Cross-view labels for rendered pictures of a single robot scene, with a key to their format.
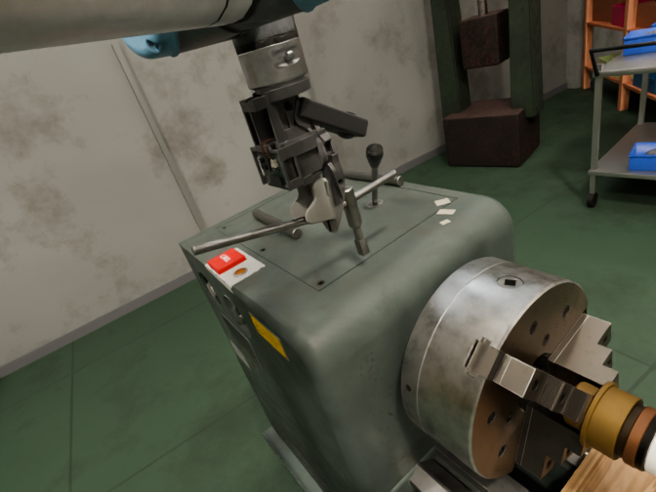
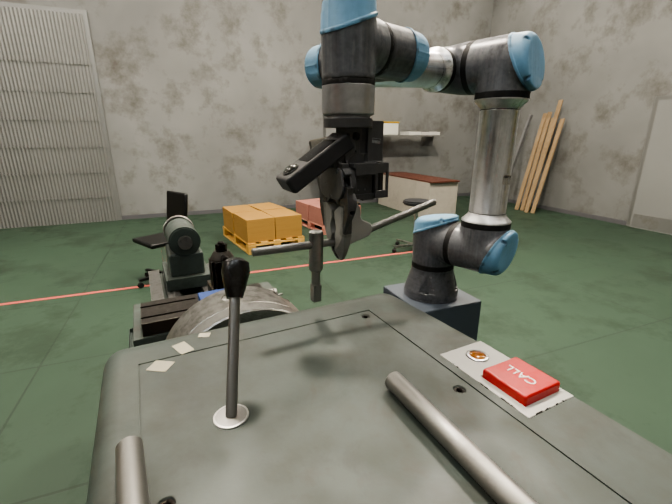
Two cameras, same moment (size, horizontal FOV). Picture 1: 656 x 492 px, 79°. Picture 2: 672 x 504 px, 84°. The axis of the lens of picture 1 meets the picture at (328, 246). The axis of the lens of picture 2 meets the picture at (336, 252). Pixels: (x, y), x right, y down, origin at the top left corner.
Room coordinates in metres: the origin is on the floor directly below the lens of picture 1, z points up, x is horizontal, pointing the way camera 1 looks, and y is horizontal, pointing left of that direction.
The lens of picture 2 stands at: (1.10, -0.01, 1.53)
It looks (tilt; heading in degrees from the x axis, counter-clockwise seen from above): 17 degrees down; 181
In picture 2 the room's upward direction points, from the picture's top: straight up
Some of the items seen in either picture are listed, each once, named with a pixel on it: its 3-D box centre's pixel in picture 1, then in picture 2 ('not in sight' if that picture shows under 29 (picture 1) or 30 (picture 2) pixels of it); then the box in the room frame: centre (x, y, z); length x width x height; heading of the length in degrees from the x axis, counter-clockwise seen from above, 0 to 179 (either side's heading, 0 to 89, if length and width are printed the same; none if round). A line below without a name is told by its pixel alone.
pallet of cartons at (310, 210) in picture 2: not in sight; (327, 214); (-5.51, -0.33, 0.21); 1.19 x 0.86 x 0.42; 27
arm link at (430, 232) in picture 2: not in sight; (436, 238); (0.09, 0.25, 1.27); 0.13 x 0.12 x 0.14; 45
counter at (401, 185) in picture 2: not in sight; (414, 193); (-7.10, 1.49, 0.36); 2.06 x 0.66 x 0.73; 23
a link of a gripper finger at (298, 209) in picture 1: (308, 206); (355, 231); (0.53, 0.01, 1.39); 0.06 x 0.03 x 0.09; 120
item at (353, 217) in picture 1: (354, 222); (315, 266); (0.55, -0.05, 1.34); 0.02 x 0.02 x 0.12
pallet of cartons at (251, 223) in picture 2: not in sight; (261, 225); (-4.48, -1.29, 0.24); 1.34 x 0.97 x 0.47; 27
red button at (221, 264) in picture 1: (226, 262); (519, 381); (0.72, 0.20, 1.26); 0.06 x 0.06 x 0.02; 29
